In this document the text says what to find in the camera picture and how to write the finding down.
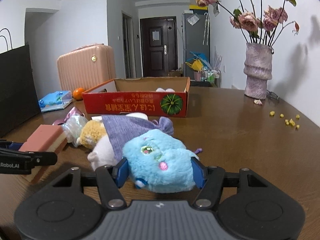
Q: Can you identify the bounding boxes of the black paper shopping bag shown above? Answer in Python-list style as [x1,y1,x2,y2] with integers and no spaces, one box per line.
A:
[0,40,41,137]

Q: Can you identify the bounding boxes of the orange tangerine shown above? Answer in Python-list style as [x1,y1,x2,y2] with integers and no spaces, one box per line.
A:
[72,87,85,101]

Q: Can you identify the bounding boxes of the grey refrigerator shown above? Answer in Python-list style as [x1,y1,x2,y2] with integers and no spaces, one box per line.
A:
[182,13,210,80]

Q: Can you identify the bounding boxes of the blue tissue pack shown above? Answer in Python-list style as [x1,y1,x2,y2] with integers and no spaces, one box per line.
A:
[39,90,73,113]

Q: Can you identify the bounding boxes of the fallen rose petal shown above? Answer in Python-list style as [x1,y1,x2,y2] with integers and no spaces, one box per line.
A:
[254,100,263,105]

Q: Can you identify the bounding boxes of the lilac fluffy headband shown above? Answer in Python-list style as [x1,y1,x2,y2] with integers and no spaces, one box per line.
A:
[156,88,175,93]

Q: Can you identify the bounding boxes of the pink layered sponge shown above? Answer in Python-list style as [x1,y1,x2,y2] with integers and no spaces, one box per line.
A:
[19,125,67,184]

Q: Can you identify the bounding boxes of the pale green mesh ball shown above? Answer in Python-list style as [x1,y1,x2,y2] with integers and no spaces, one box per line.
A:
[61,114,88,147]

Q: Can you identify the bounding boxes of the scattered yellow corn kernels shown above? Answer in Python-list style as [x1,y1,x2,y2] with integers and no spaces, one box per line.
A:
[269,111,300,130]

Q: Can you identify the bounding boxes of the light blue plush toy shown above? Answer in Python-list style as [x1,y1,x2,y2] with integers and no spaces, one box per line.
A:
[123,129,197,193]

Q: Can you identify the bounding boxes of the small cardboard box on floor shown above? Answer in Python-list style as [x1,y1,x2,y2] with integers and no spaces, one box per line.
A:
[168,70,183,77]

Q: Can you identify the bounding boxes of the pink ribbed suitcase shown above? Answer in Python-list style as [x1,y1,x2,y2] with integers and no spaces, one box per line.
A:
[57,44,116,92]

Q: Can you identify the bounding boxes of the purple textured vase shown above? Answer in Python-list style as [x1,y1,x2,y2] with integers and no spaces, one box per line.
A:
[244,43,273,100]

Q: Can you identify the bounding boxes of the yellow blue umbrella pile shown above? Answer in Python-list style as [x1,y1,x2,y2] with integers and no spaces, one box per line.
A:
[185,51,211,72]

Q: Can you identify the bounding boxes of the yellow box on fridge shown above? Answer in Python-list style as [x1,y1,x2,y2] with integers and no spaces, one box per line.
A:
[189,4,208,11]

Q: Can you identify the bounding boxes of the pink satin scrunchie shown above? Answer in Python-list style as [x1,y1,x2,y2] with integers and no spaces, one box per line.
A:
[52,107,85,125]

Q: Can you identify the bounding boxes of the yellow white plush cat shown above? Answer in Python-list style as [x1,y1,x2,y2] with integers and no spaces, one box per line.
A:
[79,113,148,170]

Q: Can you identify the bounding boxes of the dried pink roses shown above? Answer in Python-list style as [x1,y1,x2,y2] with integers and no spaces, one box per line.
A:
[195,0,300,48]

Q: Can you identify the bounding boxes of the red cardboard box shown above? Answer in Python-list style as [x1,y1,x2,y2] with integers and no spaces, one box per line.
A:
[82,77,190,118]

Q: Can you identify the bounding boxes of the purple knitted pouch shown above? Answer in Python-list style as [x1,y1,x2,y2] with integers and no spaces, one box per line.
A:
[102,115,174,162]

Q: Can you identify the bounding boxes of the dark brown door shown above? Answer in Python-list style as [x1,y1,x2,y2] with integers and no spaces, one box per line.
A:
[140,16,178,77]

